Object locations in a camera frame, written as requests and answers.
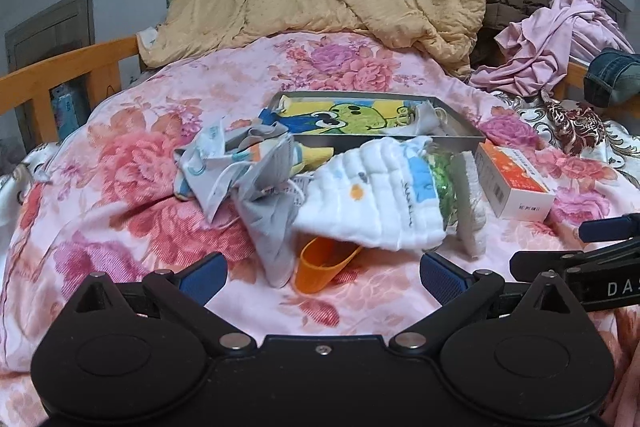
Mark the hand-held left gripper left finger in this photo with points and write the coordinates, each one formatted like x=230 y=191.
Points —
x=207 y=275

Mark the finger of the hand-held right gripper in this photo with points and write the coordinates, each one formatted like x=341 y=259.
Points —
x=537 y=264
x=610 y=228

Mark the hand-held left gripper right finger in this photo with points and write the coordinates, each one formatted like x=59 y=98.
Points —
x=440 y=277

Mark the grey cloth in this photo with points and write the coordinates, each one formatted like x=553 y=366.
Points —
x=272 y=227

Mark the white quilted cloth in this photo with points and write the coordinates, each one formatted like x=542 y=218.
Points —
x=370 y=197

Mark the white blue printed cloth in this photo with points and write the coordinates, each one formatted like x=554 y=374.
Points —
x=215 y=157

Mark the metal tray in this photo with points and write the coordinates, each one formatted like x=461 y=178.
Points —
x=465 y=134

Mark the yellow blue sock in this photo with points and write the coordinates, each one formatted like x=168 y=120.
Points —
x=315 y=155

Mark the frog print towel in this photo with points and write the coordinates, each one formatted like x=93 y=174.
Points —
x=345 y=117

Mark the white brush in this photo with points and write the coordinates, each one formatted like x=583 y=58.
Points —
x=470 y=207

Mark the orange white box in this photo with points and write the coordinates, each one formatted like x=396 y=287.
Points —
x=515 y=182

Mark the pink floral blanket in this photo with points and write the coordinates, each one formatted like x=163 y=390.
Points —
x=150 y=187

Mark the brown patterned white sheet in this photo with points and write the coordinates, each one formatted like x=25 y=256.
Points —
x=575 y=127

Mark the blue jeans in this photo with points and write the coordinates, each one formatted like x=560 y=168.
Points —
x=615 y=74

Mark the small white cloth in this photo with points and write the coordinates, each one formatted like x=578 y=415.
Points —
x=427 y=116

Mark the pink cloth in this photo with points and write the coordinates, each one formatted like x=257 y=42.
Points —
x=555 y=37

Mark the white cartoon sheet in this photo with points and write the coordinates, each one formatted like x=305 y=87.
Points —
x=20 y=187

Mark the blue packet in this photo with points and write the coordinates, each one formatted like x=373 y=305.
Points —
x=70 y=112

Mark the grey door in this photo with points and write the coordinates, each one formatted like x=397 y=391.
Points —
x=50 y=32

